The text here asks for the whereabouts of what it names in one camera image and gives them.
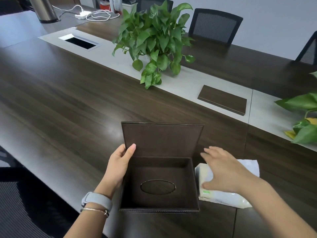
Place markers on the person's right thumb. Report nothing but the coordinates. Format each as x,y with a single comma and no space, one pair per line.
208,185

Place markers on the brown leather tissue box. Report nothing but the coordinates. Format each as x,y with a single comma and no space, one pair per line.
161,146

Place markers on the red container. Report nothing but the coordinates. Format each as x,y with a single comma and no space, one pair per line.
104,5

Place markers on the person's right hand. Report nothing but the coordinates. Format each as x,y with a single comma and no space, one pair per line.
227,174

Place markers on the white tissue packet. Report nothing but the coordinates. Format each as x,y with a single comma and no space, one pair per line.
223,197

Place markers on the person's left forearm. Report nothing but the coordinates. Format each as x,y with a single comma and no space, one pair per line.
86,224

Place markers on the person's left hand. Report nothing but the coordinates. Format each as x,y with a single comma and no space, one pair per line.
115,168

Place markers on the person's left thumb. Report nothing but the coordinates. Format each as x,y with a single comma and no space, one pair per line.
130,151

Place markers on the white power strip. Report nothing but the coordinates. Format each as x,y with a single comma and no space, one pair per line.
83,15

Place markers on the brown wooden hatch cover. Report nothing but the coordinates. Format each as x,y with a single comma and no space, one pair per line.
223,99

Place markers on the grey smartwatch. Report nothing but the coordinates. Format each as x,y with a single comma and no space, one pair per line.
97,199

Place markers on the person's right forearm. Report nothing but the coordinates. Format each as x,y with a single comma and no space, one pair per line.
279,210

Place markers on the green potted plant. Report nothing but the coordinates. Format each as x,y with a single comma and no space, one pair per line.
303,116
156,39

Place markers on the silver metal bin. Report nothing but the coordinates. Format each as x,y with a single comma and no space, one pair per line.
43,8

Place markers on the black mesh chair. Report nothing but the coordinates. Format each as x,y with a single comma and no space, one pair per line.
308,50
146,2
27,203
214,25

